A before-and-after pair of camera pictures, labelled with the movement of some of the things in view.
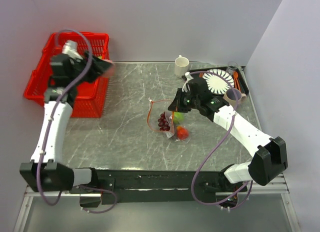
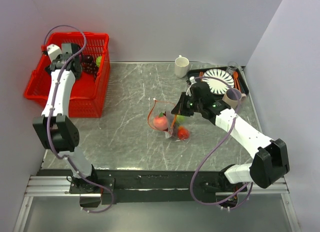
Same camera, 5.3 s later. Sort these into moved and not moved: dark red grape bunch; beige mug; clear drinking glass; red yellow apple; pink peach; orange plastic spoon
Moved: dark red grape bunch; pink peach
Not moved: clear drinking glass; red yellow apple; beige mug; orange plastic spoon
